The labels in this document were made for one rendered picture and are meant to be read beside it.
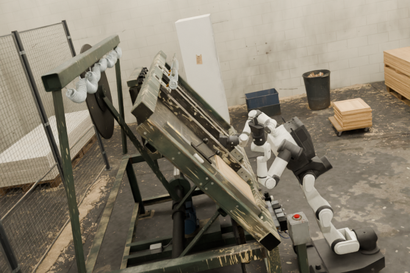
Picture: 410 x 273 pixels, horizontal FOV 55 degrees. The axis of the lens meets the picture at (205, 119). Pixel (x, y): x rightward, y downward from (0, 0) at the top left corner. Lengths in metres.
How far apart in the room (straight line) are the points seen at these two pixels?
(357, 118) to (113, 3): 5.16
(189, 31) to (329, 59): 3.15
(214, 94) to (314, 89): 1.83
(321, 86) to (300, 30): 1.44
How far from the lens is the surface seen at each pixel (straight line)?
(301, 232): 2.76
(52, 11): 8.85
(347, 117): 6.14
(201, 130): 3.14
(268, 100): 7.37
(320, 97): 7.41
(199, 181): 2.46
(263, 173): 2.73
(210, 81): 6.87
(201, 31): 6.73
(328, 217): 3.33
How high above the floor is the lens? 2.47
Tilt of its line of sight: 18 degrees down
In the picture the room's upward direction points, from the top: 12 degrees counter-clockwise
